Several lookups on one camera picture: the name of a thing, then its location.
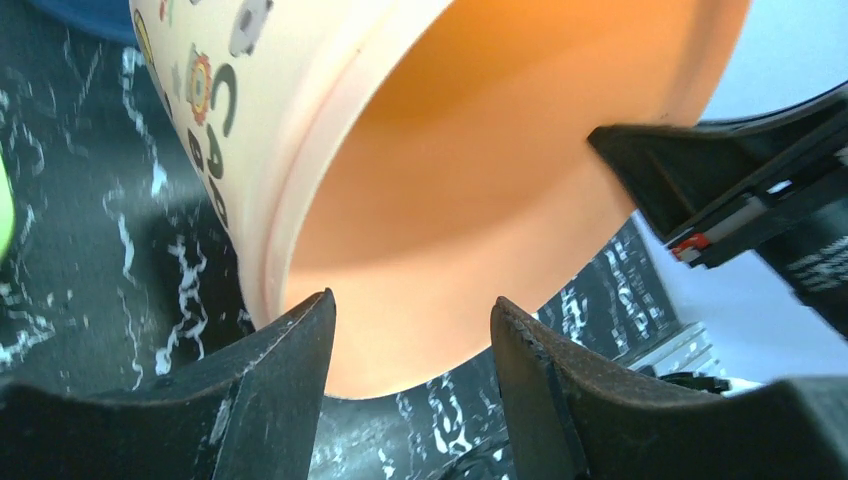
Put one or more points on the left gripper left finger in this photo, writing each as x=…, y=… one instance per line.
x=248, y=411

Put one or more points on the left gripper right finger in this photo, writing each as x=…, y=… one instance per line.
x=573, y=414

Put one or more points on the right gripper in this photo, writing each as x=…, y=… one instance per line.
x=777, y=182

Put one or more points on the orange plastic bucket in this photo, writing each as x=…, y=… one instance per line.
x=420, y=158

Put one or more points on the blue plastic bucket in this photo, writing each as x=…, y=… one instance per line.
x=106, y=19

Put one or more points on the green plastic basket tray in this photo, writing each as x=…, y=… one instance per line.
x=7, y=211

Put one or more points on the aluminium frame rail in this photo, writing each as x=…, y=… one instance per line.
x=687, y=359

